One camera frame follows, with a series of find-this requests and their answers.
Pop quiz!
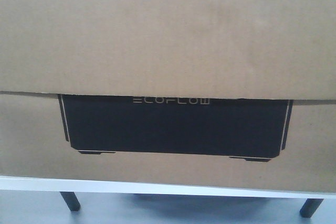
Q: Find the brown EcoFlow cardboard box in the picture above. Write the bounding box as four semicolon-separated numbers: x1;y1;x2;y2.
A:
1;0;335;192

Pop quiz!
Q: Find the black left table leg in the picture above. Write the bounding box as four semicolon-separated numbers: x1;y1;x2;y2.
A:
60;191;81;211

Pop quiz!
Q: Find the black table leg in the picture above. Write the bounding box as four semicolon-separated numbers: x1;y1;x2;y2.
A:
299;198;323;218
60;191;81;211

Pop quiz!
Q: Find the black right table leg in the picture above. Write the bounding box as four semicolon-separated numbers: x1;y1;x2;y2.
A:
299;198;323;218

